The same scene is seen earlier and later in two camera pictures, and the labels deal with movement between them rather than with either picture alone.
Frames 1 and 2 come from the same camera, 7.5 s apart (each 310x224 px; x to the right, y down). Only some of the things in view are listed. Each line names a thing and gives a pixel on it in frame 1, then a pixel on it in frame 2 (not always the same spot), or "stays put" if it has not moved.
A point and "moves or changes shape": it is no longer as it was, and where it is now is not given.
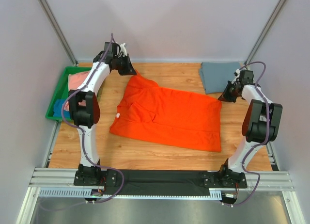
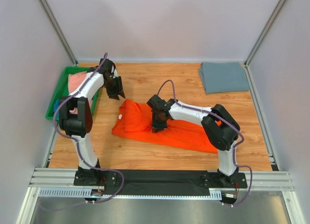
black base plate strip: [152, 183] stays put
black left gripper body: [126, 64] → [116, 87]
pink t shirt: [75, 80] stays put
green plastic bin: [62, 91] stays put
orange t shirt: [168, 115] moves or changes shape
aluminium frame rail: [44, 177] stays put
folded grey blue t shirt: [216, 75] stays put
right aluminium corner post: [267, 27] stays put
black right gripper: [229, 91] → [158, 122]
